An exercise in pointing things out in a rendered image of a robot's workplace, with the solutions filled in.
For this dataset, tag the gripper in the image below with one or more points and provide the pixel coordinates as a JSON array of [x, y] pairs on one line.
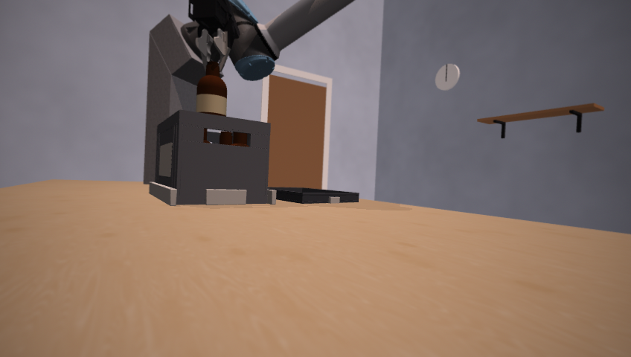
[[208, 11]]

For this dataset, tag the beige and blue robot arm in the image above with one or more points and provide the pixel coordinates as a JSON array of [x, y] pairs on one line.
[[258, 46]]

